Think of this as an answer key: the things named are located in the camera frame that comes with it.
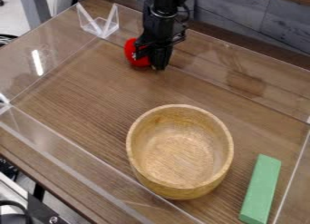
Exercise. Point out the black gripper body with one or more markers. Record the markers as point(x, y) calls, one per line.
point(164, 29)

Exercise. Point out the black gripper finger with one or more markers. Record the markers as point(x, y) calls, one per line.
point(161, 57)
point(144, 52)

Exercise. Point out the red felt strawberry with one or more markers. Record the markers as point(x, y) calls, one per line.
point(138, 61)

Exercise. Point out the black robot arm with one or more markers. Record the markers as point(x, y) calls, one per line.
point(164, 31)

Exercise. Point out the wooden bowl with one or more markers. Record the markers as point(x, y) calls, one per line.
point(181, 151)

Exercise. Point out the green rectangular block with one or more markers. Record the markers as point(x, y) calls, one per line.
point(261, 191)

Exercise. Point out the clear acrylic corner bracket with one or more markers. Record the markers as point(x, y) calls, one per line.
point(100, 26)

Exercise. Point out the clear acrylic enclosure walls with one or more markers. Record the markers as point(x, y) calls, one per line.
point(74, 96)

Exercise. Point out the black metal bracket with cable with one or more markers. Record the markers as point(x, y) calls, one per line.
point(33, 213)

